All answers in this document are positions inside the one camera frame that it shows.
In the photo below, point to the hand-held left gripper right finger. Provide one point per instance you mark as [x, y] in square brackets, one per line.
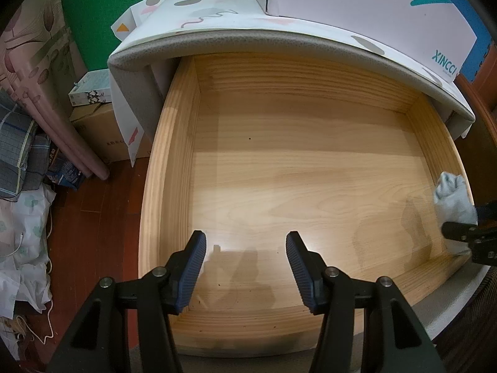
[301, 276]

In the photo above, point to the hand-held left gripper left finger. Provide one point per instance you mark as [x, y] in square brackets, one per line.
[190, 276]

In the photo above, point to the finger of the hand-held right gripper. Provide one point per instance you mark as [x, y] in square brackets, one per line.
[462, 233]
[487, 215]

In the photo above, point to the pale blue underwear bundle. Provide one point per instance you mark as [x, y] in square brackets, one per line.
[454, 202]

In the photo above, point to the wooden drawer with grey front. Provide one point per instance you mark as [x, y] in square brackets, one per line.
[291, 163]

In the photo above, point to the brown wooden furniture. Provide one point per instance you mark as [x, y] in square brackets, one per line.
[479, 105]

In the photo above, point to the blue packet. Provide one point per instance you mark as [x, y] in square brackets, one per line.
[66, 173]

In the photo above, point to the brown cardboard box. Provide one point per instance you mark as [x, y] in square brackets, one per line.
[101, 132]

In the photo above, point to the white floral cloth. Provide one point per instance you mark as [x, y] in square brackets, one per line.
[27, 217]

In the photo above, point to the small teal and white box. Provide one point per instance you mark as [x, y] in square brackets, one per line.
[91, 89]

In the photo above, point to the grey plaid blanket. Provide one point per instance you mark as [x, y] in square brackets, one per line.
[15, 151]

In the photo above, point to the white cardboard box teal print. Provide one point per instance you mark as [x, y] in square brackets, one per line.
[349, 7]

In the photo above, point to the white patterned cover cloth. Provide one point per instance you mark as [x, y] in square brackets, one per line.
[217, 7]

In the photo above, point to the pink floral rolled sheet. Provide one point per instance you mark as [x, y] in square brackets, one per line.
[35, 46]

